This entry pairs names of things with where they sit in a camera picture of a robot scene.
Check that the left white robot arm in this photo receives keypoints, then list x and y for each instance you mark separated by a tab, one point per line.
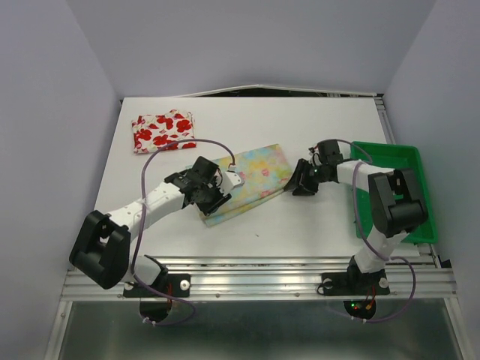
102	249

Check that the pastel floral skirt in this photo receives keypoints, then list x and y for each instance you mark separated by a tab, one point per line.
265	171

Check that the green plastic tray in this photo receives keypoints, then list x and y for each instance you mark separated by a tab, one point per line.
397	157

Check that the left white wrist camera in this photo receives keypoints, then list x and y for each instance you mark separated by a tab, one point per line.
230	181

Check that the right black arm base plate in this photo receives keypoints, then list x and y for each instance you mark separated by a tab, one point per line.
349	284

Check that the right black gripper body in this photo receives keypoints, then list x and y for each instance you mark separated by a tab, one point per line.
319	174

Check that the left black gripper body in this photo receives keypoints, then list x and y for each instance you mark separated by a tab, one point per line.
211	199

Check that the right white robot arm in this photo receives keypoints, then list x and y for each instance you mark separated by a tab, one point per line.
397	202

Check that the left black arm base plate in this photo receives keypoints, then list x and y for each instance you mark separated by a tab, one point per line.
176	285

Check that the red poppy print skirt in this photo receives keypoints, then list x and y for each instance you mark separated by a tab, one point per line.
152	131

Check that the aluminium rail frame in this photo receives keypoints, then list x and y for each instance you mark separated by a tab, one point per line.
296	278

